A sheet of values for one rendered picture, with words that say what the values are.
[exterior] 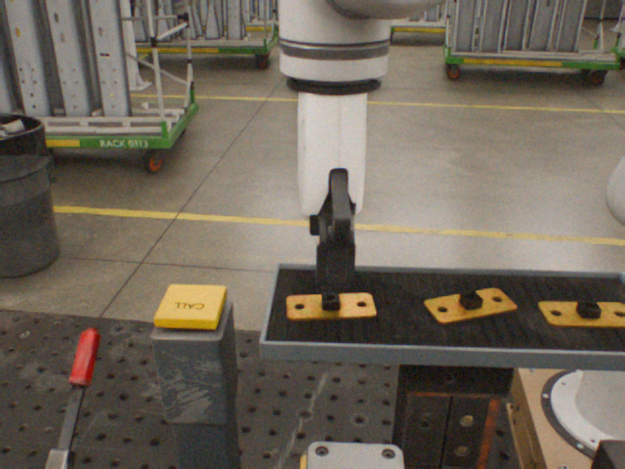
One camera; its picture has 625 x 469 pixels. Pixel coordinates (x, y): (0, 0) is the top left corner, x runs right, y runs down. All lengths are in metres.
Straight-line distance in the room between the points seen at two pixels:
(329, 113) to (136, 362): 0.91
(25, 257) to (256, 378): 2.06
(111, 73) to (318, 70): 4.02
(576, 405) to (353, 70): 0.73
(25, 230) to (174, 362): 2.46
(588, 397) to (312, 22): 0.74
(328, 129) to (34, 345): 1.05
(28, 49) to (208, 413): 4.15
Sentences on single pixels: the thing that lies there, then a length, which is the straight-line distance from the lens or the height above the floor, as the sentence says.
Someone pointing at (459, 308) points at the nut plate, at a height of 1.16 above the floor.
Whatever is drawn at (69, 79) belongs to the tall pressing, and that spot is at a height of 0.58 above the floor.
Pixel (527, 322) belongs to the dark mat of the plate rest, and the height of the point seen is 1.16.
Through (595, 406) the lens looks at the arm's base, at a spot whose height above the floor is 0.86.
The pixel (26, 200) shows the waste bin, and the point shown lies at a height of 0.39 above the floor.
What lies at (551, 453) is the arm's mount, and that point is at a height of 0.81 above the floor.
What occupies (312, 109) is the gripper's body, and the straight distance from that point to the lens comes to 0.42.
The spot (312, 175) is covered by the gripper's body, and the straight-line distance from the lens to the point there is 0.43.
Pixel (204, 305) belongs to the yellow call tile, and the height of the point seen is 1.16.
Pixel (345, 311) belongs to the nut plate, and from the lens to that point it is 0.54.
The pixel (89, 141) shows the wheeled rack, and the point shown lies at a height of 0.26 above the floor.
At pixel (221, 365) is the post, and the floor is 1.11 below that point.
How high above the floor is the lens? 1.48
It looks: 27 degrees down
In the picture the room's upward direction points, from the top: straight up
